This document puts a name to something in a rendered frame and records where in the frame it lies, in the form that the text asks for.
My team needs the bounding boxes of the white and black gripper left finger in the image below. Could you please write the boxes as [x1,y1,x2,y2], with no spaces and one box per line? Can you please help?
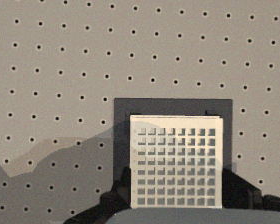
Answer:
[63,167,132,224]

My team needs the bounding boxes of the white square plate with grid of square holes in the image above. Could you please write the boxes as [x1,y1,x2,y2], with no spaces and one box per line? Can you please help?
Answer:
[130,115,223,208]

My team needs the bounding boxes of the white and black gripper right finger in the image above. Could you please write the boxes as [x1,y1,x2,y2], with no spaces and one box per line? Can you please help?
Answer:
[221,168,280,212]

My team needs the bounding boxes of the grey perforated base plate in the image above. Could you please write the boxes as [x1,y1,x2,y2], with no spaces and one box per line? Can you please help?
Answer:
[0,0,280,224]

